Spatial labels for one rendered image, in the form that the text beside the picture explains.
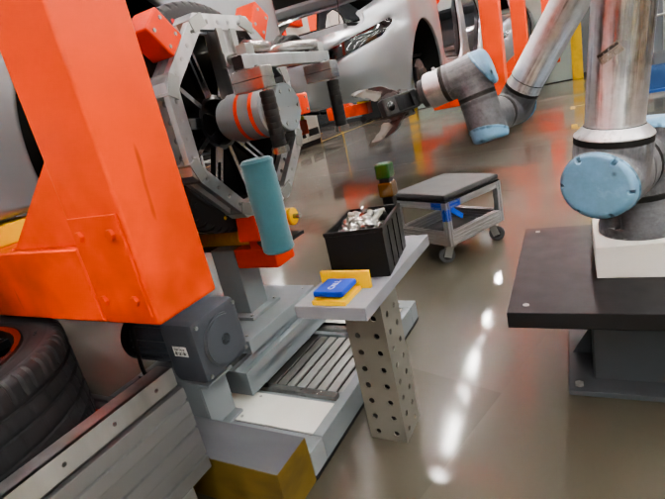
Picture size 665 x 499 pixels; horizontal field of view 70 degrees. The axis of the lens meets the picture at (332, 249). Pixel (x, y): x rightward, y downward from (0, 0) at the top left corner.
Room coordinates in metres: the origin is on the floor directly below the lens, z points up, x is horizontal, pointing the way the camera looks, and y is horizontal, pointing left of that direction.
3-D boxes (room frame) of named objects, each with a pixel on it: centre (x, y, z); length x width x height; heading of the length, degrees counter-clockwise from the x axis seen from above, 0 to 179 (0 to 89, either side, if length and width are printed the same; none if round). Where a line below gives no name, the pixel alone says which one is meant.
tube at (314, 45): (1.46, 0.02, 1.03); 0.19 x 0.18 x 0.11; 59
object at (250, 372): (1.50, 0.34, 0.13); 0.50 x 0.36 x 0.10; 149
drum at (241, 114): (1.40, 0.12, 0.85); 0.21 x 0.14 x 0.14; 59
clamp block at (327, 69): (1.48, -0.08, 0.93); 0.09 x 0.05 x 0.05; 59
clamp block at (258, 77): (1.19, 0.09, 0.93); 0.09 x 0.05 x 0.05; 59
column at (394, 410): (1.05, -0.06, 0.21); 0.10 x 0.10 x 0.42; 59
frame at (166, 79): (1.44, 0.18, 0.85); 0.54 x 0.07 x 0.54; 149
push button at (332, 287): (0.93, 0.01, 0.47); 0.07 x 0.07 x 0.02; 59
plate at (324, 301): (0.93, 0.01, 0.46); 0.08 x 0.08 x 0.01; 59
